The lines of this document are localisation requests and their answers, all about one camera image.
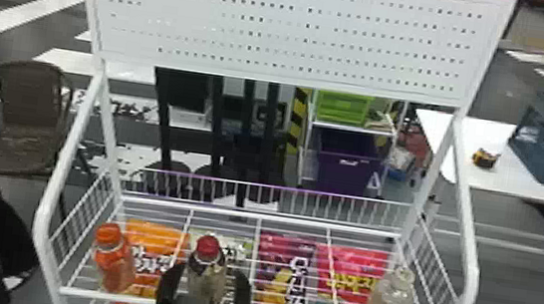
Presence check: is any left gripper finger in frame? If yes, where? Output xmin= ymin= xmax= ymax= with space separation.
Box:
xmin=153 ymin=259 xmax=192 ymax=304
xmin=221 ymin=268 xmax=256 ymax=304

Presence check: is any brown bottle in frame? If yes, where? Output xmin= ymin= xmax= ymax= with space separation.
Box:
xmin=182 ymin=232 xmax=233 ymax=304

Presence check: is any orange snack packet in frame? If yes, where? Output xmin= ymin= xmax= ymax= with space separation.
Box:
xmin=109 ymin=215 xmax=194 ymax=304

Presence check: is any orange bottle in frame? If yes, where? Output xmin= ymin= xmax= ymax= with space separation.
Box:
xmin=86 ymin=220 xmax=143 ymax=298

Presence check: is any magenta snack packet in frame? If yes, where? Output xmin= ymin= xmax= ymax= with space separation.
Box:
xmin=250 ymin=231 xmax=321 ymax=304

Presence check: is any red snack packet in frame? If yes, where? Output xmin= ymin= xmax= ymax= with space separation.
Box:
xmin=308 ymin=240 xmax=394 ymax=304

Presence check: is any clear bottle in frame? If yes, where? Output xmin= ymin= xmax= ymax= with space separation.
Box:
xmin=364 ymin=261 xmax=419 ymax=304

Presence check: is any purple crate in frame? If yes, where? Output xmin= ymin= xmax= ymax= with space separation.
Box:
xmin=310 ymin=126 xmax=388 ymax=200

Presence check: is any green crate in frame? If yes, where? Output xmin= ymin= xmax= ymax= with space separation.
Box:
xmin=312 ymin=89 xmax=377 ymax=130

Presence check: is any brown chair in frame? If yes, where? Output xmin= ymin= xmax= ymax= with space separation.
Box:
xmin=0 ymin=55 xmax=86 ymax=186

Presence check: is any small yellow black tool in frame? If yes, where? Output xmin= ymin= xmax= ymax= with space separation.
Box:
xmin=470 ymin=147 xmax=503 ymax=172

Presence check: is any white side table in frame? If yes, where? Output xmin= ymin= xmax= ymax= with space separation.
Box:
xmin=393 ymin=107 xmax=544 ymax=303

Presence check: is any yellow black striped post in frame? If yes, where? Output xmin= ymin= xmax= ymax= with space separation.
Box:
xmin=284 ymin=86 xmax=314 ymax=159

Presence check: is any white wire rack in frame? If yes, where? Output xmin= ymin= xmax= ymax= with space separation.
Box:
xmin=22 ymin=0 xmax=519 ymax=304

